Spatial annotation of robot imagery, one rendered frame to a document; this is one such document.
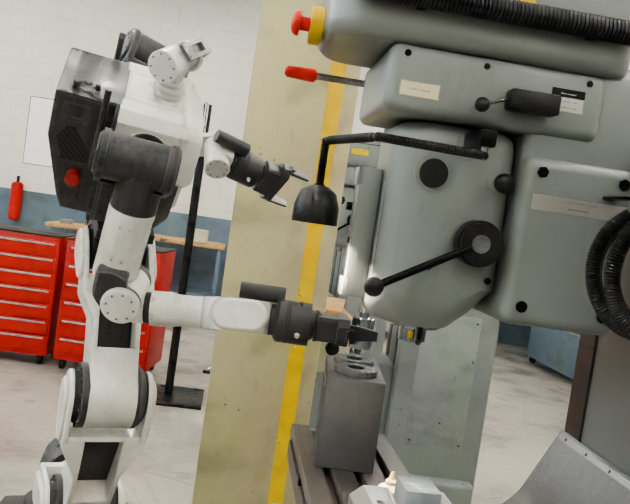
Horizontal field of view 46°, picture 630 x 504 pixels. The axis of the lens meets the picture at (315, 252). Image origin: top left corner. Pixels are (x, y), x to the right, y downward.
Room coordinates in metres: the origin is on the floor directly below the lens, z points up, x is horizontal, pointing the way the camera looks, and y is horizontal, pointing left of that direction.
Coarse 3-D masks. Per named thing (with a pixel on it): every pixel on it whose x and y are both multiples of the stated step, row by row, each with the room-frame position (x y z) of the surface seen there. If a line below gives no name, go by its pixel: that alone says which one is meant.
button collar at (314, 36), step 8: (312, 8) 1.19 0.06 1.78; (320, 8) 1.18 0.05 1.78; (312, 16) 1.17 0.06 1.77; (320, 16) 1.17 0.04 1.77; (312, 24) 1.17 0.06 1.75; (320, 24) 1.17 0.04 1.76; (312, 32) 1.17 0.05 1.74; (320, 32) 1.17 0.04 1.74; (312, 40) 1.18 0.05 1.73; (320, 40) 1.19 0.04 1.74
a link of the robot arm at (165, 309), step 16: (144, 272) 1.52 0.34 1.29; (144, 288) 1.49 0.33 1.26; (144, 304) 1.47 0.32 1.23; (160, 304) 1.47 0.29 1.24; (176, 304) 1.48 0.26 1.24; (192, 304) 1.48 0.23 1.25; (144, 320) 1.48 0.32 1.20; (160, 320) 1.48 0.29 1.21; (176, 320) 1.48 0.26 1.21; (192, 320) 1.48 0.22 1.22
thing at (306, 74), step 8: (288, 72) 1.28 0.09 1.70; (296, 72) 1.28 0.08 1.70; (304, 72) 1.29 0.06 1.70; (312, 72) 1.29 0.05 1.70; (304, 80) 1.30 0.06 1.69; (312, 80) 1.29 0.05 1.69; (328, 80) 1.30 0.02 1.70; (336, 80) 1.30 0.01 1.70; (344, 80) 1.30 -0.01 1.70; (352, 80) 1.30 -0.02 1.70; (360, 80) 1.30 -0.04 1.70
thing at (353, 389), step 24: (336, 360) 1.61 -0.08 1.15; (360, 360) 1.61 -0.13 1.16; (336, 384) 1.47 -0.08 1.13; (360, 384) 1.47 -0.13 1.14; (384, 384) 1.47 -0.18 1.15; (336, 408) 1.47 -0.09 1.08; (360, 408) 1.47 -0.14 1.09; (336, 432) 1.47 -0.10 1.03; (360, 432) 1.47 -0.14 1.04; (336, 456) 1.47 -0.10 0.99; (360, 456) 1.47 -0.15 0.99
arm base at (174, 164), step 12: (108, 132) 1.34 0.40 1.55; (108, 144) 1.33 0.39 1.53; (96, 156) 1.33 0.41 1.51; (180, 156) 1.38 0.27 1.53; (96, 168) 1.33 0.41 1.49; (168, 168) 1.36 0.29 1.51; (96, 180) 1.40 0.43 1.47; (108, 180) 1.41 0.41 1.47; (168, 180) 1.36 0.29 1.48; (156, 192) 1.43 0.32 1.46; (168, 192) 1.38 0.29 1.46
